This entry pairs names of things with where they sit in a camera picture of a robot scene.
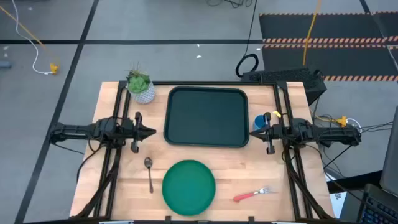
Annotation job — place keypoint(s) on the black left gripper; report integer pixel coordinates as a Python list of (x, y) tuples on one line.
[(136, 132)]

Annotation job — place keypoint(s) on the black keyboard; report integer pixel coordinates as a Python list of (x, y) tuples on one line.
[(377, 208)]

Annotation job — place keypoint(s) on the yellow tag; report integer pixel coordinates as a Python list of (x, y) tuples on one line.
[(276, 114)]

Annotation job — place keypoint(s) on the grey monitor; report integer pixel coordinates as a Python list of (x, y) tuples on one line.
[(391, 155)]

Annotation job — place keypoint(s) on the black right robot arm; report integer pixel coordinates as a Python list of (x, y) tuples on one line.
[(335, 135)]

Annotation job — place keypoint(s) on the white triangle-patterned plant pot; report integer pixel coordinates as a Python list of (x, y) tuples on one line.
[(146, 96)]

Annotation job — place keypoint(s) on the black aluminium table frame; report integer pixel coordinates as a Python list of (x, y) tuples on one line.
[(119, 102)]

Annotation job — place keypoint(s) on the dark green plastic tray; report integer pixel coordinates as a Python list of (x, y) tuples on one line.
[(206, 116)]

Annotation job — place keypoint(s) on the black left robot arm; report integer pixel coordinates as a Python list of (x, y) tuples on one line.
[(74, 132)]

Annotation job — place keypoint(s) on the blue cup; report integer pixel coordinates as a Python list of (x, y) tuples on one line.
[(258, 123)]

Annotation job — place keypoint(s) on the metal spoon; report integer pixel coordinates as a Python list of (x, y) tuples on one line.
[(148, 162)]

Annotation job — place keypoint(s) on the green round plate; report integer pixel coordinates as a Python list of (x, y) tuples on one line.
[(188, 187)]

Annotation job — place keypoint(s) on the green succulent plant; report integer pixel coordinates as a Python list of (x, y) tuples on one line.
[(138, 82)]

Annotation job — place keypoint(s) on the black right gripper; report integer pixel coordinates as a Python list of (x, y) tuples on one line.
[(278, 133)]

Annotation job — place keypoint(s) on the black hazard-striped floor mat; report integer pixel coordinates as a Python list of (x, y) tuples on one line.
[(342, 26)]

